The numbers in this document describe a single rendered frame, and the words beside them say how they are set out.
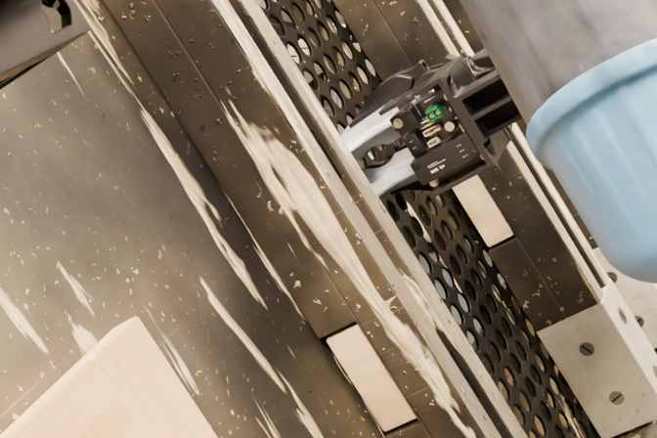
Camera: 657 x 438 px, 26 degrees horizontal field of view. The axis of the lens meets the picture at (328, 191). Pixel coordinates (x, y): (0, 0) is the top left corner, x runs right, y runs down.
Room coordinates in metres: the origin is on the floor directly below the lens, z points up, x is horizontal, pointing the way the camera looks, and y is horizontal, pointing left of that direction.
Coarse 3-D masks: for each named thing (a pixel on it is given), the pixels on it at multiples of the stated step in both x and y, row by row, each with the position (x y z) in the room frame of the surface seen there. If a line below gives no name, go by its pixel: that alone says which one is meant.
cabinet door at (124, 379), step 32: (128, 320) 0.72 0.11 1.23; (96, 352) 0.68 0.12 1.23; (128, 352) 0.70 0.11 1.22; (160, 352) 0.72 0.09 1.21; (64, 384) 0.64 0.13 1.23; (96, 384) 0.66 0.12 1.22; (128, 384) 0.68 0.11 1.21; (160, 384) 0.70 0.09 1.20; (32, 416) 0.61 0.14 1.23; (64, 416) 0.63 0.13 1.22; (96, 416) 0.64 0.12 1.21; (128, 416) 0.66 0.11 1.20; (160, 416) 0.68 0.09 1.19; (192, 416) 0.70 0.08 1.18
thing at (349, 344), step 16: (336, 336) 0.89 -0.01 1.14; (352, 336) 0.89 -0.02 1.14; (336, 352) 0.89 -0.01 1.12; (352, 352) 0.89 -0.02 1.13; (368, 352) 0.88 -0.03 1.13; (352, 368) 0.89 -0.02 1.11; (368, 368) 0.88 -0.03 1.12; (384, 368) 0.88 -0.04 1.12; (368, 384) 0.88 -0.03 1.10; (384, 384) 0.88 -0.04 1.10; (368, 400) 0.88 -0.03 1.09; (384, 400) 0.88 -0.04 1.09; (400, 400) 0.88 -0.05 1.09; (384, 416) 0.88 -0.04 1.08; (400, 416) 0.88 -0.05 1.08
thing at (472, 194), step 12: (468, 180) 1.23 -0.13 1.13; (480, 180) 1.22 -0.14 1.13; (456, 192) 1.23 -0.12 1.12; (468, 192) 1.23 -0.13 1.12; (480, 192) 1.22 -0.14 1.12; (468, 204) 1.23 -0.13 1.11; (480, 204) 1.22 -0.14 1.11; (492, 204) 1.22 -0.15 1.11; (480, 216) 1.22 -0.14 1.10; (492, 216) 1.22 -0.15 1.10; (480, 228) 1.22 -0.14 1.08; (492, 228) 1.22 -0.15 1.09; (504, 228) 1.21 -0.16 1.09; (492, 240) 1.22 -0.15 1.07
